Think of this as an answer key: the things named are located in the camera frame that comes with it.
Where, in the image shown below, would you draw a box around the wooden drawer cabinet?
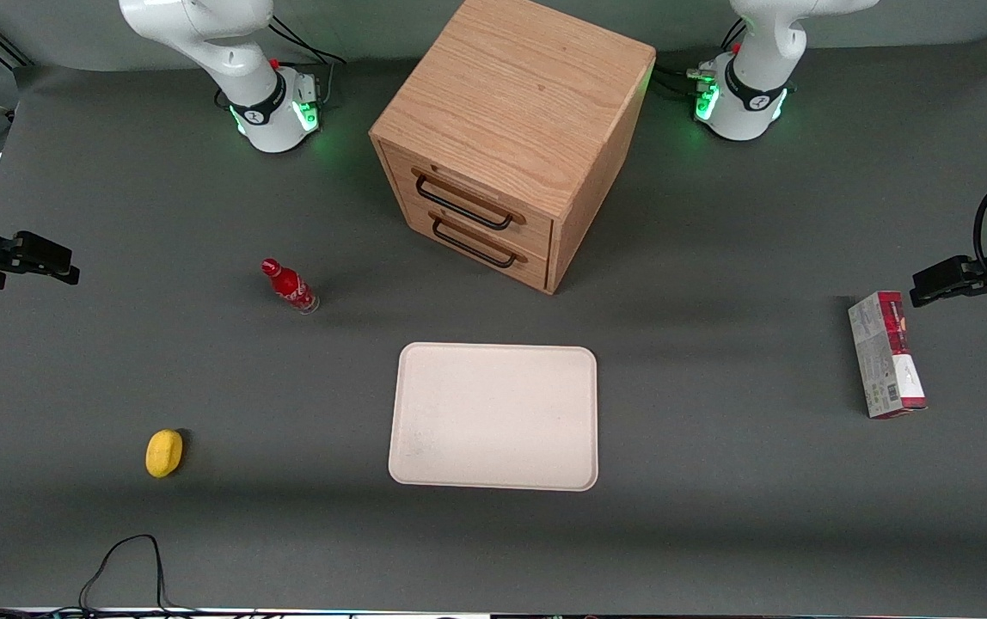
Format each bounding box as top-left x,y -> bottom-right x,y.
369,0 -> 657,296

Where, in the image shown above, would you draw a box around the red soda bottle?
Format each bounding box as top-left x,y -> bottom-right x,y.
261,257 -> 321,316

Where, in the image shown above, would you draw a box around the black arm base cables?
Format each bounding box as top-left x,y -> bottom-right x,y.
650,17 -> 748,95
268,13 -> 348,113

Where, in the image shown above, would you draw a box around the yellow lemon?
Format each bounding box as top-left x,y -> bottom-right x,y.
145,429 -> 185,479

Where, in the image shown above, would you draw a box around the beige plastic tray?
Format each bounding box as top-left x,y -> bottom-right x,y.
388,342 -> 599,493

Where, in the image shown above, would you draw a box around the grey and red carton box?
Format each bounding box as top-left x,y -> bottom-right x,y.
848,291 -> 928,420

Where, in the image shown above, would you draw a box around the black metal drawer handle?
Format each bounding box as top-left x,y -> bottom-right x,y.
431,215 -> 518,269
414,172 -> 516,231

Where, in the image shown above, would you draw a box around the black left arm base cables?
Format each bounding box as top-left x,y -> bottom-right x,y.
650,17 -> 748,95

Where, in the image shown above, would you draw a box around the black right arm base cables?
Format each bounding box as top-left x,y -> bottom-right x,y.
268,13 -> 348,113

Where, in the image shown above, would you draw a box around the wooden drawer with handle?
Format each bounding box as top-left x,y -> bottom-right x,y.
403,202 -> 553,293
380,140 -> 556,259

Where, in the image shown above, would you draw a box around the black looped cable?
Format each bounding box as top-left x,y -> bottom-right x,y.
78,534 -> 202,616

